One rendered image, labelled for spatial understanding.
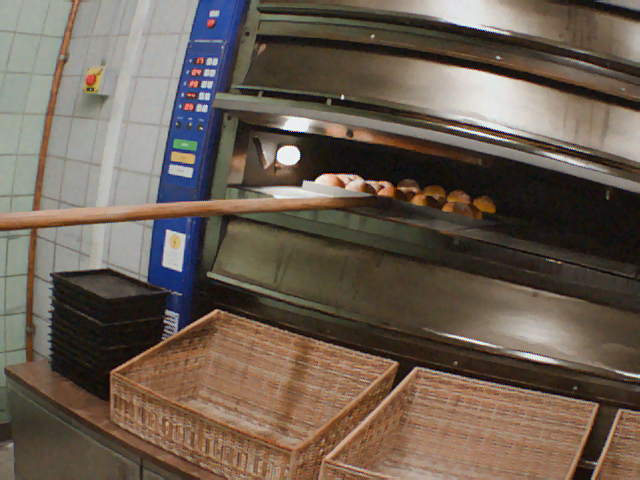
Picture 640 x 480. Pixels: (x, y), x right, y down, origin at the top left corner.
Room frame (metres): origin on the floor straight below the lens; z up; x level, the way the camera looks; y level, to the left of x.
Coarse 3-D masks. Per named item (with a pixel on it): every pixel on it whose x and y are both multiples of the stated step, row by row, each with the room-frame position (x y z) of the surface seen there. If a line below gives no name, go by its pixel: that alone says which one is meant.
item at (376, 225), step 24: (240, 192) 2.26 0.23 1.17; (264, 192) 2.28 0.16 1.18; (312, 216) 2.16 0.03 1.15; (336, 216) 2.13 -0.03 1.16; (360, 216) 2.10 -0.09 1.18; (408, 240) 2.03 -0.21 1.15; (432, 240) 2.01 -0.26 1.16; (456, 240) 1.98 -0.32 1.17; (480, 240) 1.99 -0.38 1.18; (504, 264) 1.91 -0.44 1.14; (528, 264) 1.88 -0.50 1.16; (552, 264) 1.85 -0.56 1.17; (576, 264) 1.85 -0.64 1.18; (624, 288) 1.75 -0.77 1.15
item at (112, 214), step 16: (80, 208) 1.31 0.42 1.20; (96, 208) 1.35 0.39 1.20; (112, 208) 1.38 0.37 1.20; (128, 208) 1.42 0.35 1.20; (144, 208) 1.47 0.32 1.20; (160, 208) 1.51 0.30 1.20; (176, 208) 1.55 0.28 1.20; (192, 208) 1.60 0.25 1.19; (208, 208) 1.65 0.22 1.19; (224, 208) 1.69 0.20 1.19; (240, 208) 1.75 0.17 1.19; (256, 208) 1.80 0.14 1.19; (272, 208) 1.86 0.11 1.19; (288, 208) 1.92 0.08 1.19; (304, 208) 1.98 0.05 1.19; (320, 208) 2.05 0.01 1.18; (336, 208) 2.13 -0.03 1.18; (0, 224) 1.11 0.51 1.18; (16, 224) 1.14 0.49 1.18; (32, 224) 1.18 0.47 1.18; (48, 224) 1.22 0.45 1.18; (64, 224) 1.26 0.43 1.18; (80, 224) 1.30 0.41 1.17
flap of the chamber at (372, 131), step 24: (264, 120) 2.19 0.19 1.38; (288, 120) 2.10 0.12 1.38; (312, 120) 2.02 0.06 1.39; (336, 120) 1.98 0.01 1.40; (360, 120) 1.95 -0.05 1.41; (384, 144) 2.11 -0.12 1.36; (408, 144) 2.01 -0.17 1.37; (432, 144) 1.91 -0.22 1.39; (456, 144) 1.84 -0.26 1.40; (480, 144) 1.81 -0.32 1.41; (504, 168) 1.92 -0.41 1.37; (528, 168) 1.81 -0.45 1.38; (552, 168) 1.72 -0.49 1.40; (576, 168) 1.70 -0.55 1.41; (600, 192) 1.77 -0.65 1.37; (624, 192) 1.66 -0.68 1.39
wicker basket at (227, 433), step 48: (192, 336) 2.13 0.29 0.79; (240, 336) 2.18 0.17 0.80; (288, 336) 2.12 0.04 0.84; (144, 384) 1.94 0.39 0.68; (192, 384) 2.14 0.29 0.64; (240, 384) 2.13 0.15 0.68; (288, 384) 2.07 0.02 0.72; (336, 384) 2.03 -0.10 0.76; (384, 384) 1.92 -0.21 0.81; (144, 432) 1.77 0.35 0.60; (192, 432) 1.70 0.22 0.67; (240, 432) 1.63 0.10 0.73; (288, 432) 2.02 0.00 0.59; (336, 432) 1.74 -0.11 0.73
